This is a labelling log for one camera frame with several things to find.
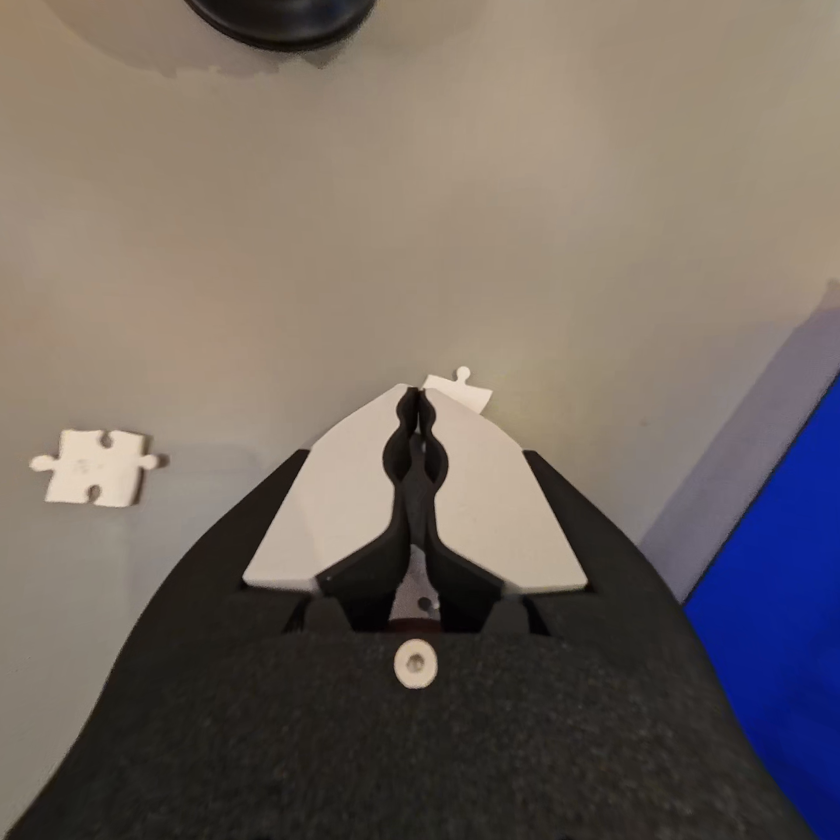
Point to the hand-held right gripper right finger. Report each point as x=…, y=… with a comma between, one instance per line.
x=505, y=525

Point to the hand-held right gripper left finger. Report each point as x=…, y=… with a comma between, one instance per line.
x=328, y=525

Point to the white puzzle piece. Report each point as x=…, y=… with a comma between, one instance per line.
x=462, y=394
x=92, y=469

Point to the black ball stand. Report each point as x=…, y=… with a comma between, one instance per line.
x=282, y=20

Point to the blue plastic bin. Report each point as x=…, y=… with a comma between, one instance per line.
x=788, y=630

